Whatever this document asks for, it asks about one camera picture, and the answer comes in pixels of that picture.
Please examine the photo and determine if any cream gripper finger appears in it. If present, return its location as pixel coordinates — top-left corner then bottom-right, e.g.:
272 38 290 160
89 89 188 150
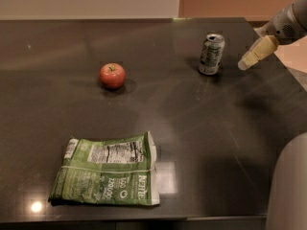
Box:
238 35 279 71
255 25 267 37

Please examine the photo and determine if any silver green 7up can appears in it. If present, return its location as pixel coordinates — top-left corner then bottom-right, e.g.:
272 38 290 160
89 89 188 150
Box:
199 34 225 76

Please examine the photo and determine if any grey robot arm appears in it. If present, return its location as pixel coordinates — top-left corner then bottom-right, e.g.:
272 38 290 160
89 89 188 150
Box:
238 0 307 230

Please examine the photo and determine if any green jalapeno chip bag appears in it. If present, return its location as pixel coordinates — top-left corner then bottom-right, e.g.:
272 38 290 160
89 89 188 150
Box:
49 131 160 206

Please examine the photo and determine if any red apple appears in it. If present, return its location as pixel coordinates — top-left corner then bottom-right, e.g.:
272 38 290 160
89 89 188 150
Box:
99 63 126 90

